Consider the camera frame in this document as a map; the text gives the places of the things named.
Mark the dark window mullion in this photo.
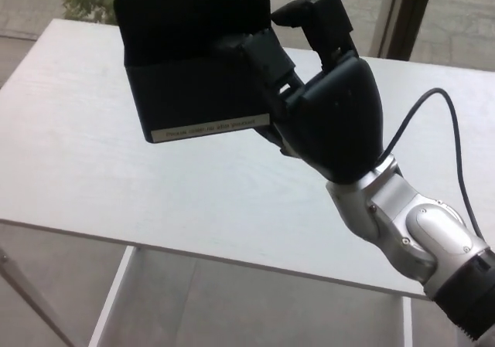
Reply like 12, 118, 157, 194
369, 0, 436, 62

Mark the white desk leg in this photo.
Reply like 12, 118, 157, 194
88, 246, 140, 347
401, 296, 413, 347

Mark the black magnetic container white label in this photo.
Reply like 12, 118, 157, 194
113, 0, 271, 146

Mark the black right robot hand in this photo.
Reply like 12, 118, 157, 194
216, 0, 386, 188

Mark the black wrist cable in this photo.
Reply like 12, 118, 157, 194
377, 87, 486, 243

